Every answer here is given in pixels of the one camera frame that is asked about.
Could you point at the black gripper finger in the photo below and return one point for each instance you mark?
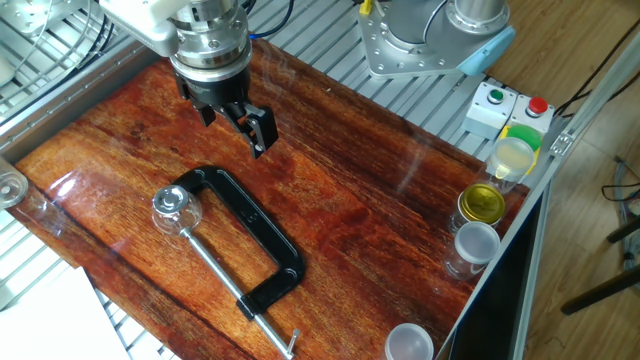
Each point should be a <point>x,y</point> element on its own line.
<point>262,130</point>
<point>206,115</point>

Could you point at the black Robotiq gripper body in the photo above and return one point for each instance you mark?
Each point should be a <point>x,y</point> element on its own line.
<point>220,92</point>

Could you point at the black C-clamp with steel screw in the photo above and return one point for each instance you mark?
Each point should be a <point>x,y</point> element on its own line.
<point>260,225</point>

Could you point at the small clear glass jar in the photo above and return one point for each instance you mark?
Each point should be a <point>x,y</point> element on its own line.
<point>180,222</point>

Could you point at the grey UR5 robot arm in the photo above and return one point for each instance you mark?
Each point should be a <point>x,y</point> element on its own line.
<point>480,50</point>

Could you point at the clear lidless glass jar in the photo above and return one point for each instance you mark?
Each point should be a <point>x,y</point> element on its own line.
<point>10,187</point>

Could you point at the yellow round lid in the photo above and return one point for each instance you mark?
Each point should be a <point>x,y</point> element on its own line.
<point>482,202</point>

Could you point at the glass jar with white lid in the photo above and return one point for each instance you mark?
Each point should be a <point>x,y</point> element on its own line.
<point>409,342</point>
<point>476,242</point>

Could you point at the glass jar with translucent lid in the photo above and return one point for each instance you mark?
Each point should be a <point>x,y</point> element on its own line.
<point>510,157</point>

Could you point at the glossy red-brown wooden board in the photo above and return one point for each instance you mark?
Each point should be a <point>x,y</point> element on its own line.
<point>350,200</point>

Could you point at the silver mounting plate with cylinder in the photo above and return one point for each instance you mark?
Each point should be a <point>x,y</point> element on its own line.
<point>35,12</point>

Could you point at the grey box with green button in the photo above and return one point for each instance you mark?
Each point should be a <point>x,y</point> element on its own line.
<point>487,112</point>

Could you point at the white paper sheet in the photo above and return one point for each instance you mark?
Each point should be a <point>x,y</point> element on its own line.
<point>50,320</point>

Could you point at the yellow box with green button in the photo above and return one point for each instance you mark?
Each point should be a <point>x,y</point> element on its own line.
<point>525,135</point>

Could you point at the black side panel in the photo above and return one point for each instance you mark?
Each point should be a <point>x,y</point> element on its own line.
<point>495,300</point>

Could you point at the dark furniture leg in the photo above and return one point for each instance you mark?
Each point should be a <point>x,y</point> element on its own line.
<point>625,229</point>
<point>600,292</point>

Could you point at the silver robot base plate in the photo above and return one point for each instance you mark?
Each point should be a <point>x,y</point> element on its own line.
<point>380,50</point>

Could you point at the aluminium frame post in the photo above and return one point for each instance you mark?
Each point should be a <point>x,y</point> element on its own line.
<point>595,100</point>

